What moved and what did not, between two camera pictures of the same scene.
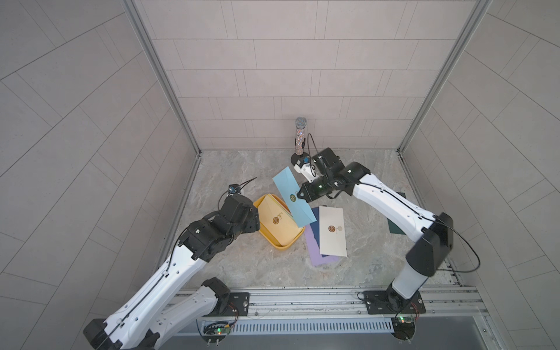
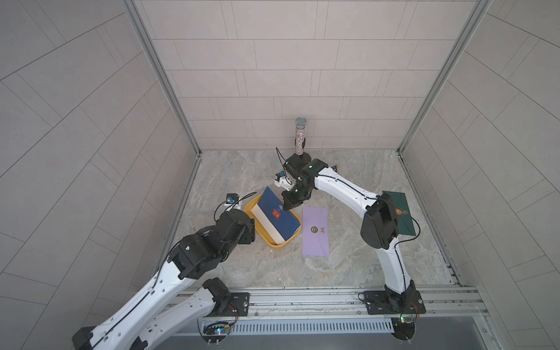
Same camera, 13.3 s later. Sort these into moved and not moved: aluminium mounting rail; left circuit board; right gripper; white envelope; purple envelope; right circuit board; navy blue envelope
Moved: purple envelope; white envelope; navy blue envelope; right gripper
Not moved: right circuit board; left circuit board; aluminium mounting rail
